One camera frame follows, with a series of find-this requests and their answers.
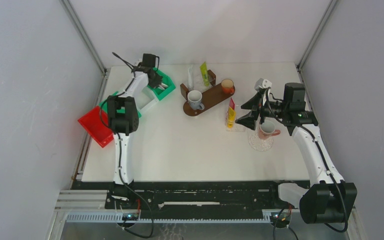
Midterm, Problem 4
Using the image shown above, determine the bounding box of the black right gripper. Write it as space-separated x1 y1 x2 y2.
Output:
235 91 289 131

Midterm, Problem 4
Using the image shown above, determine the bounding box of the pink toothpaste tube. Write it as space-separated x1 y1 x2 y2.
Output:
229 97 236 111

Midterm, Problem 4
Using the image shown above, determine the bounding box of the yellow toothpaste tube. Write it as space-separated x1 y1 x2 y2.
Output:
226 106 236 129

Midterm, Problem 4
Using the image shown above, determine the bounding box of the clear rectangular acrylic plate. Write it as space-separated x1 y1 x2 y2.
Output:
224 112 246 132

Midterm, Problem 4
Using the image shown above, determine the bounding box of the red cup bin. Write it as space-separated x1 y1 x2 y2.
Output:
77 105 114 148

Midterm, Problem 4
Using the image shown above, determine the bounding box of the aluminium frame post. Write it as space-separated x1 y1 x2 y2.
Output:
60 0 107 75

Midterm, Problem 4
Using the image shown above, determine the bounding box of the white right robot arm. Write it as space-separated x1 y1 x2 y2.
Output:
235 78 358 227

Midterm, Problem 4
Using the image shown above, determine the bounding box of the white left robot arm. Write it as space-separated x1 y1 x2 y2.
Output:
106 53 162 186

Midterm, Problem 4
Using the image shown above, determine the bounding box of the clear oval acrylic plate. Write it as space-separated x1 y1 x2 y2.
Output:
246 129 274 152

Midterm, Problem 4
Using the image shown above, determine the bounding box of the green toothpaste tube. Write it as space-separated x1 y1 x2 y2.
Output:
199 61 210 87

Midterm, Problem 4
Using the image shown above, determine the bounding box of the pink printed white mug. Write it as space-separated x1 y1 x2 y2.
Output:
257 120 281 140

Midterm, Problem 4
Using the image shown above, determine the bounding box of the brown ceramic cup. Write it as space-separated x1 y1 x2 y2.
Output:
220 79 235 95

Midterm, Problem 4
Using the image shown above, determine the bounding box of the green toothbrush bin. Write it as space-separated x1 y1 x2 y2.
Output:
147 67 176 101

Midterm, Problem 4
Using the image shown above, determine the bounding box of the brown oval wooden tray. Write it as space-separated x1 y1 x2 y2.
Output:
180 83 236 117

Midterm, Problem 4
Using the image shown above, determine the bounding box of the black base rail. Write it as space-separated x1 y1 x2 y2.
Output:
71 180 307 220

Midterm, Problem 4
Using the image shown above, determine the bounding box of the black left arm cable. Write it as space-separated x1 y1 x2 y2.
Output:
98 51 161 239

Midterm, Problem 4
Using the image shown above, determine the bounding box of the white toothpaste bin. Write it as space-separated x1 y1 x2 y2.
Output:
116 86 158 115

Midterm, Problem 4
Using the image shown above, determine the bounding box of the grey handled white mug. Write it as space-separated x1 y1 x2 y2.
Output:
187 90 205 110

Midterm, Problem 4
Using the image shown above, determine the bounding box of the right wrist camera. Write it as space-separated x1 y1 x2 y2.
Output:
254 78 273 106

